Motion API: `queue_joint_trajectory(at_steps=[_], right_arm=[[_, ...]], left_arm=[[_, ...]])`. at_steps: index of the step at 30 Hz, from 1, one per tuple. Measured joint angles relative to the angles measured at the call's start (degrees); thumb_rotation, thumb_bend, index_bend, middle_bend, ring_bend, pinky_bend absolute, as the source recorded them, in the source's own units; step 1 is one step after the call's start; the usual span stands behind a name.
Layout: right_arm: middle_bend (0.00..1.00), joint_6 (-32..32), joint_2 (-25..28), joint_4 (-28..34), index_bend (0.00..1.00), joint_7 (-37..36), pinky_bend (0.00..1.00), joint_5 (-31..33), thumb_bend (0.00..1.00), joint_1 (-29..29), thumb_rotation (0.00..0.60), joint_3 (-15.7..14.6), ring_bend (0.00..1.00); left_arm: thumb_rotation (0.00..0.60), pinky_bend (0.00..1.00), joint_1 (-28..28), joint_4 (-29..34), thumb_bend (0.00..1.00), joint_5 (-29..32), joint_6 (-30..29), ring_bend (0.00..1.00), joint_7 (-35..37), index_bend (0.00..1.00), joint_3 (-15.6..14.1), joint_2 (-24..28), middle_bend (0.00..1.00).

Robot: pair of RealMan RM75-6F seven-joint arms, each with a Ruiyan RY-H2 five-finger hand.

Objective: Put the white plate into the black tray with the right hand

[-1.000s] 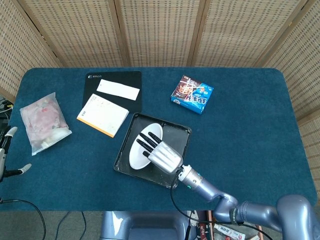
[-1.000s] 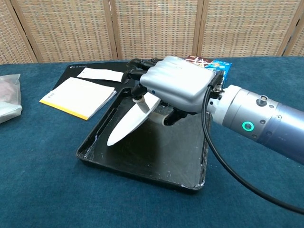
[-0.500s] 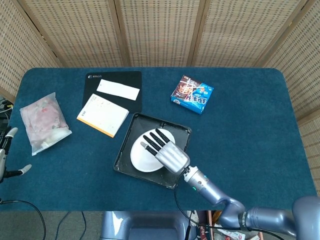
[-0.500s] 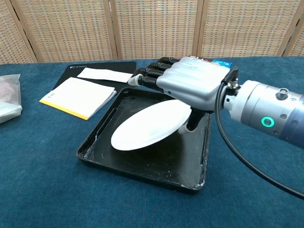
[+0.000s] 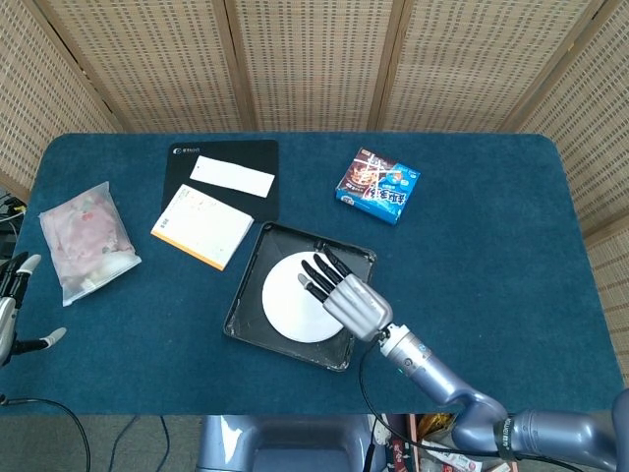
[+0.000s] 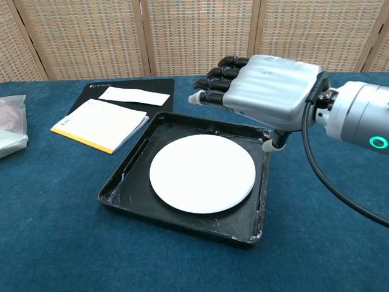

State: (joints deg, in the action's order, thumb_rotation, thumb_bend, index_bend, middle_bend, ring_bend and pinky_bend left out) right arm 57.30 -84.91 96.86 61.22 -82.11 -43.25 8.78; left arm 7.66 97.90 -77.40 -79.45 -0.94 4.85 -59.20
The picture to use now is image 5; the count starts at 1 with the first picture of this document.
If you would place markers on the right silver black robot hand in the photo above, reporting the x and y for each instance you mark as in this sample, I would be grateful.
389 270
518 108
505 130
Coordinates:
356 301

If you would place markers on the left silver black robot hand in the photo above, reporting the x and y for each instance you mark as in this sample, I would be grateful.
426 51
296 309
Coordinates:
12 300

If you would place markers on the white round plate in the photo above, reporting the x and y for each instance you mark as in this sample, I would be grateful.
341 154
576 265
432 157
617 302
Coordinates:
295 310

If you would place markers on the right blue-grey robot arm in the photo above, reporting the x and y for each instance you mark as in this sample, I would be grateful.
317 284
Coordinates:
472 393

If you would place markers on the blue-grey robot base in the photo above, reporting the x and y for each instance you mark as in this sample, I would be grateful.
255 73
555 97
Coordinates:
285 442

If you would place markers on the black square tray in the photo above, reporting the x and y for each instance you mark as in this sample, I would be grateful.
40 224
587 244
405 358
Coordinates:
260 275

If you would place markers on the frosted plastic bag with cloth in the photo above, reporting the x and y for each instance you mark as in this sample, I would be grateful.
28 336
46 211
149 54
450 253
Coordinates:
88 243

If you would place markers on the blue snack box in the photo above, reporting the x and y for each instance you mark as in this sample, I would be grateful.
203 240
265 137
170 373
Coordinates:
378 186

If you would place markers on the blue table cloth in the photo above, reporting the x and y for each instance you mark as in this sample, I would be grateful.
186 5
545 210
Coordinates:
491 221

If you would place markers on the box with packaged goods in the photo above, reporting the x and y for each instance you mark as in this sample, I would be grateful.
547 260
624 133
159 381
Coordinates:
427 442

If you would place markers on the white notepad with orange edge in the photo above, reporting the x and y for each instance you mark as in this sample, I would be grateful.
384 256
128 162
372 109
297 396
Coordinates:
201 227

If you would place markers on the white paper slip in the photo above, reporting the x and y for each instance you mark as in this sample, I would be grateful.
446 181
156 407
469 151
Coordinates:
231 175

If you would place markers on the black mouse pad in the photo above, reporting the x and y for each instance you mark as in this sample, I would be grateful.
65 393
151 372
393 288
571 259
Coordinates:
223 167

